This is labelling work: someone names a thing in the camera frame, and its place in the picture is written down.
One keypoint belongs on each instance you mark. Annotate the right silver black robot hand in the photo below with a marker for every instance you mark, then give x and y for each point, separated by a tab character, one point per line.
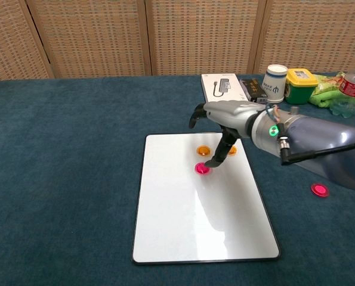
231	117

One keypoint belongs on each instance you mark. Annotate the yellow-orange round magnet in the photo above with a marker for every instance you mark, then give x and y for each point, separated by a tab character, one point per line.
203	150
233	151

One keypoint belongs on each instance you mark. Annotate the red-pink round magnet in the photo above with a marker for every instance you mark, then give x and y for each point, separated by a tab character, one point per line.
320	189
201	169

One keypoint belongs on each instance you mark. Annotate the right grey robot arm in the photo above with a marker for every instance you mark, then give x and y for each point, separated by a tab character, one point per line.
314	137

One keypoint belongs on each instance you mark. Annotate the white USB hub box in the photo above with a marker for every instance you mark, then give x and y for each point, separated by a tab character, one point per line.
222	86

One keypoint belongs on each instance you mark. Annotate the small black box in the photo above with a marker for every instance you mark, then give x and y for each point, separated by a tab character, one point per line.
253	88

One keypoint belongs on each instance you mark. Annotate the white paper cup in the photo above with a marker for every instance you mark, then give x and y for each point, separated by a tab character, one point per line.
274	85

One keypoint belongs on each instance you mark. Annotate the yellow lidded green container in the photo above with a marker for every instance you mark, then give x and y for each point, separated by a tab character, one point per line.
299	86

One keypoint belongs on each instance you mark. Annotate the woven rattan folding screen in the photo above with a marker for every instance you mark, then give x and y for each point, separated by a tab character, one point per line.
195	35

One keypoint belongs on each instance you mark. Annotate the green cloth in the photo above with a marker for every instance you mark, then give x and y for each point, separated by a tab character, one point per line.
323	97

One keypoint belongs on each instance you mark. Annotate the white magnetic whiteboard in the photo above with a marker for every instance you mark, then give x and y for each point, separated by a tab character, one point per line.
195	214

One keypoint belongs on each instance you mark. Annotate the green snack bag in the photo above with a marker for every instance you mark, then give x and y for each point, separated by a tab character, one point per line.
329	81

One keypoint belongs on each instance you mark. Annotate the clear bottle red cap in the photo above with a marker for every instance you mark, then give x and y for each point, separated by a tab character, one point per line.
351	89

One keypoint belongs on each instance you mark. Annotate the teal carpet table cover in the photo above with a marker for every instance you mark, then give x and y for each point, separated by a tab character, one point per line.
61	149

